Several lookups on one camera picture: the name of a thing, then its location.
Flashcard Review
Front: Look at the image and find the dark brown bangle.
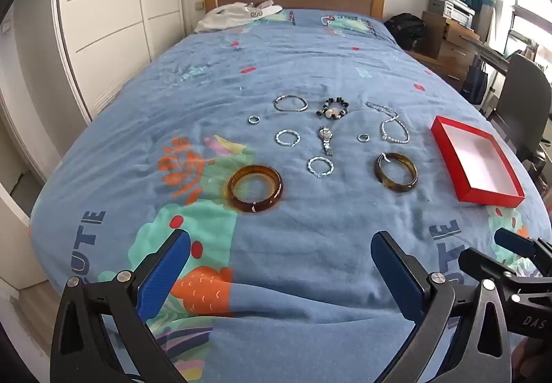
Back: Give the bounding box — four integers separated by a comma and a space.
373, 151, 419, 192

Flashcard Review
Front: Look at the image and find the amber orange bangle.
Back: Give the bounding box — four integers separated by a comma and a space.
226, 164, 284, 214

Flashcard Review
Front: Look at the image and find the red shallow box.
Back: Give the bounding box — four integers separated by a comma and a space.
430, 116, 525, 209

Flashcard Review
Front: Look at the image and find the dark grey chair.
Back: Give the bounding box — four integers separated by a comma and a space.
487, 53, 551, 176

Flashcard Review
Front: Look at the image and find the dark blue hanging bag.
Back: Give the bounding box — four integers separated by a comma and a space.
460, 59, 487, 105

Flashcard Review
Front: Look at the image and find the desk with metal edge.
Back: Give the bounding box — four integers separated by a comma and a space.
467, 36, 540, 76

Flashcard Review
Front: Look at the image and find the wooden drawer cabinet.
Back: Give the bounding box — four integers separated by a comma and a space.
409, 11, 480, 91

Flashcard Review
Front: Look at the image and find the blue patterned bed cover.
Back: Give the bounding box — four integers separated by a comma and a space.
31, 9, 551, 382

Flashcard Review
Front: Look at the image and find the black backpack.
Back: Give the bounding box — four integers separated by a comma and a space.
385, 12, 427, 51

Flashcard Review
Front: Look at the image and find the white printer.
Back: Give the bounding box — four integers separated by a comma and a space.
427, 0, 475, 28

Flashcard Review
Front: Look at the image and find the white wardrobe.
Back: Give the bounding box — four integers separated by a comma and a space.
53, 0, 185, 121

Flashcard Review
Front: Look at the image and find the white garment on bed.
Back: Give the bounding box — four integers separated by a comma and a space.
195, 0, 284, 34

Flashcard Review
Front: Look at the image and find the silver chain necklace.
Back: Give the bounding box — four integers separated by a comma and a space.
365, 100, 412, 145

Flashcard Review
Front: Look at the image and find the black beaded bracelet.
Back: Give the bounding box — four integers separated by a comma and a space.
319, 96, 351, 120

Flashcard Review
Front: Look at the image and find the silver bangle bracelet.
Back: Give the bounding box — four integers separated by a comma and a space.
273, 93, 310, 113

